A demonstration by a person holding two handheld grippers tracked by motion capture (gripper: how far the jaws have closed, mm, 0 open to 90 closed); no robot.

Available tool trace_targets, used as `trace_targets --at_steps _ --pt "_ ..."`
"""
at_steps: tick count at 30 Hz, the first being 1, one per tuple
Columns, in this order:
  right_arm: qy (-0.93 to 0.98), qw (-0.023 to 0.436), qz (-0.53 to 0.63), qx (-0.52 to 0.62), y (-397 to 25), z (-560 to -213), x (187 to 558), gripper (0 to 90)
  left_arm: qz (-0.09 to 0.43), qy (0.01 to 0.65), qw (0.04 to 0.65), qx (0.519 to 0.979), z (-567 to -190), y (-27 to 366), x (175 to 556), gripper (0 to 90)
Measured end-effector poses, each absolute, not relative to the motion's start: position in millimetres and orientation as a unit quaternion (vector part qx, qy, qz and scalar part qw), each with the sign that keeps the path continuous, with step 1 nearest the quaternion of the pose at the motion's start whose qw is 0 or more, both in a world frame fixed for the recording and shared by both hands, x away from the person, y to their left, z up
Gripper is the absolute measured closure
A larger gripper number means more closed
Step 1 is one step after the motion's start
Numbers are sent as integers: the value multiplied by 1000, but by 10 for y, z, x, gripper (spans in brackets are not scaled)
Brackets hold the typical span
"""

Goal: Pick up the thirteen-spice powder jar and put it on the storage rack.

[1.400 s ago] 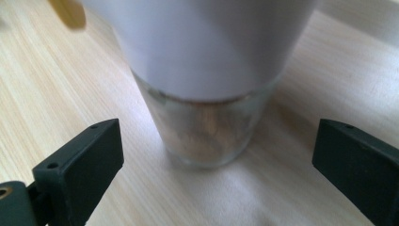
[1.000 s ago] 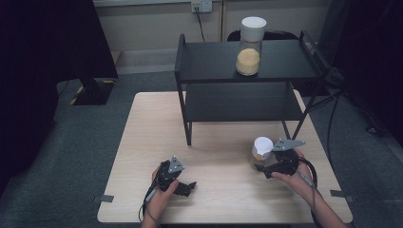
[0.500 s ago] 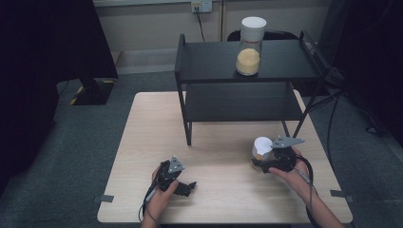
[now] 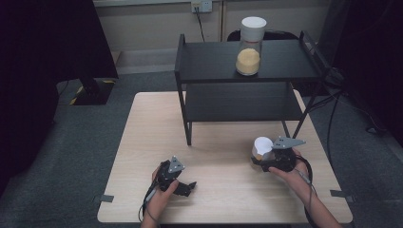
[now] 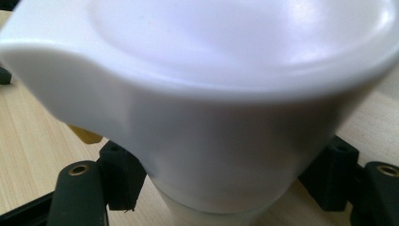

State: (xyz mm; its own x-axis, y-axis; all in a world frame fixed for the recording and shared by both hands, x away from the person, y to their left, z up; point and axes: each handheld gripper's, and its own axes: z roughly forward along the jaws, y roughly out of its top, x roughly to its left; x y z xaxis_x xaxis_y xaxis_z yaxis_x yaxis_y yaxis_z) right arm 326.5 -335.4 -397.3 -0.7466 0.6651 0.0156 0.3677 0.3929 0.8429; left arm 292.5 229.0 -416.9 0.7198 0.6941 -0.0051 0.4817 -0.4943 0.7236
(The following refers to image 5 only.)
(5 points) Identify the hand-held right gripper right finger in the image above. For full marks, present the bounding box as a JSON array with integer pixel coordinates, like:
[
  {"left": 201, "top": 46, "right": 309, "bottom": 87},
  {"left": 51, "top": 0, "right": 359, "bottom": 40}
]
[{"left": 297, "top": 134, "right": 360, "bottom": 212}]

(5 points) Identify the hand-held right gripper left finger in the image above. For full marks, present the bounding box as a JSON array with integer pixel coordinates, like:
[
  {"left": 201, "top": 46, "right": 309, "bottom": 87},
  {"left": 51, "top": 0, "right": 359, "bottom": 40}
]
[{"left": 99, "top": 139, "right": 149, "bottom": 212}]

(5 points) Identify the jar with spouted white lid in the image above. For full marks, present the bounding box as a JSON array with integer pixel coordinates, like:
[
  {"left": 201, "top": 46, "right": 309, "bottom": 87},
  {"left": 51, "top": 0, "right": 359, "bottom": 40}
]
[{"left": 0, "top": 0, "right": 399, "bottom": 226}]

